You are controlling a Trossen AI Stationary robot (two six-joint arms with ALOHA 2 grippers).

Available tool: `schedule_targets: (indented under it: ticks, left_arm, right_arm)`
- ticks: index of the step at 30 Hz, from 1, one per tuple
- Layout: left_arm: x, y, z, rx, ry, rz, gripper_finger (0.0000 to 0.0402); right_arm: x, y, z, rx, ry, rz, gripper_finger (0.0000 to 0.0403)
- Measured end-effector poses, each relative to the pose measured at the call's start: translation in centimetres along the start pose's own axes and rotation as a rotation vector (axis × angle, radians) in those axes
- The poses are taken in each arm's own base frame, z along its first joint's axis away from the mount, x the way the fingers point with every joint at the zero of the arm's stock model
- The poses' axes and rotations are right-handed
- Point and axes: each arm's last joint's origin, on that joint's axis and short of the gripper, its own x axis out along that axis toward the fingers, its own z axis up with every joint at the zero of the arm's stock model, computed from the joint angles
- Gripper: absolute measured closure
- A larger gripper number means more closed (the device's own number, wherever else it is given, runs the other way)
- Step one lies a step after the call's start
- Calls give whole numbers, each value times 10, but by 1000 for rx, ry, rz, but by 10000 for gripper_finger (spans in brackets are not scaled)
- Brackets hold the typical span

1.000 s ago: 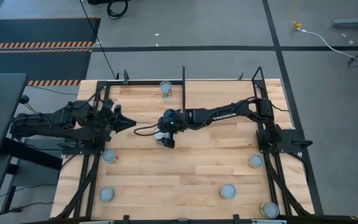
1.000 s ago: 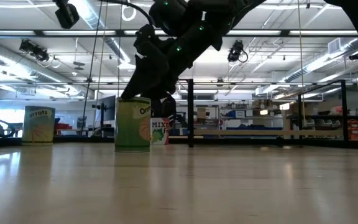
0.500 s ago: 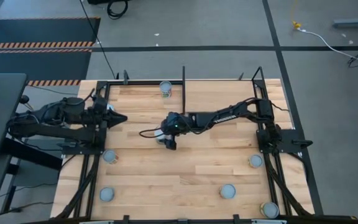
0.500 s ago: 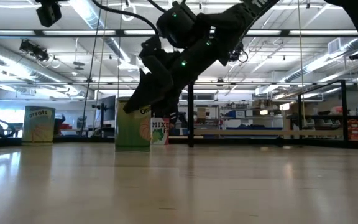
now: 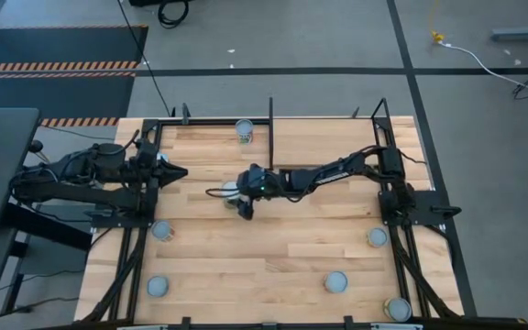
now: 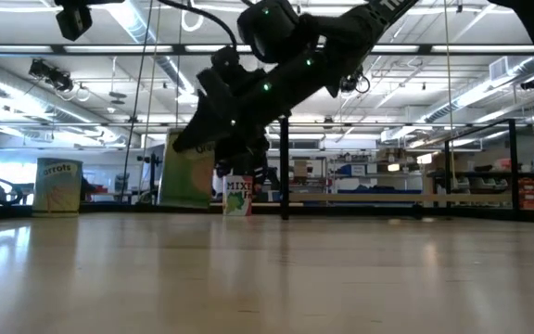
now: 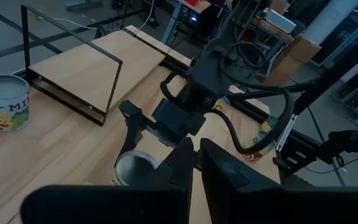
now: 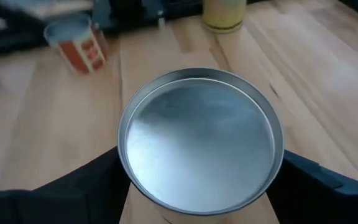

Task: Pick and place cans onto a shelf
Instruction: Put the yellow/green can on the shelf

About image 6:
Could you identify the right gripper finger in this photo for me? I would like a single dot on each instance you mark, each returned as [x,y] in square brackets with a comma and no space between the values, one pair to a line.
[207,125]

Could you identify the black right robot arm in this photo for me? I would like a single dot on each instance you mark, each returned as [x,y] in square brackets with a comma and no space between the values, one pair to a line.
[350,37]

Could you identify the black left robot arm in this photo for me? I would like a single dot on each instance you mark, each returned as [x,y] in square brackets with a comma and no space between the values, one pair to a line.
[105,2]

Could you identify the black monitor stand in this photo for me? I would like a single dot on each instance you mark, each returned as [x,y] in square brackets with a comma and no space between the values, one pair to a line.
[152,181]

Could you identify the overhead light bar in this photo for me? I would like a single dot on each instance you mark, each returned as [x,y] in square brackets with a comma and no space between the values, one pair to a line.
[109,48]

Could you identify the red storage bins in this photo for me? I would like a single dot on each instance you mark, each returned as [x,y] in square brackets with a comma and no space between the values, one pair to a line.
[95,189]

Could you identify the background storage rack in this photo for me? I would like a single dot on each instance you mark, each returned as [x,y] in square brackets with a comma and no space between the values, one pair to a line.
[369,169]

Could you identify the white ceiling air vent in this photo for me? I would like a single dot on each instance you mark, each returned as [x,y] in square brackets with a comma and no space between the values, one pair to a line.
[499,68]

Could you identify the black ceiling speaker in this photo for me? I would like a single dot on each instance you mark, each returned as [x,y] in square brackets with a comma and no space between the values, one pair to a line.
[531,83]

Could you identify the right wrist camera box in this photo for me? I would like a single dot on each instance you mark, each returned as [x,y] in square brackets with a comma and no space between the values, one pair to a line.
[225,58]

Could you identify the black ceiling camera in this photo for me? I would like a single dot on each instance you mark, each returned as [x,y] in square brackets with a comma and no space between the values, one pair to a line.
[51,76]
[350,84]

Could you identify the black table frame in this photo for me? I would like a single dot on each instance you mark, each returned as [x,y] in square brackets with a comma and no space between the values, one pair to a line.
[118,209]

